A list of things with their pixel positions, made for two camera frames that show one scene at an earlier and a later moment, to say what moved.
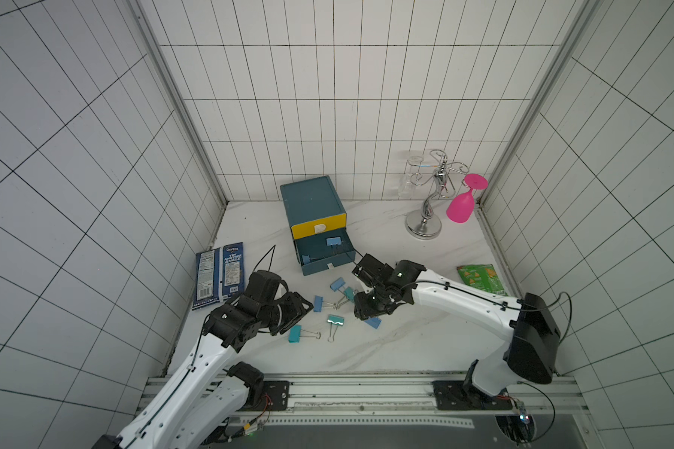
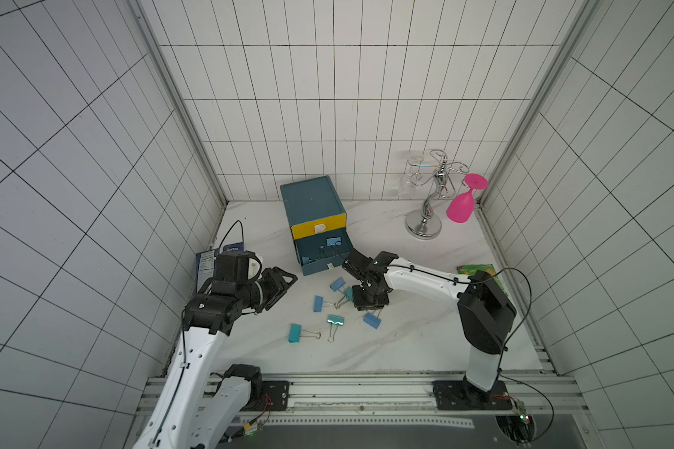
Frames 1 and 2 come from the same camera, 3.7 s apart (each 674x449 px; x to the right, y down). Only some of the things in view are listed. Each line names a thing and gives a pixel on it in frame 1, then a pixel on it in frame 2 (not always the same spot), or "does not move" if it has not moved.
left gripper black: x=294 y=303 → x=273 y=279
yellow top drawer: x=319 y=225 does not move
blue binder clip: x=337 y=283 does not move
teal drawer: x=321 y=254 does not move
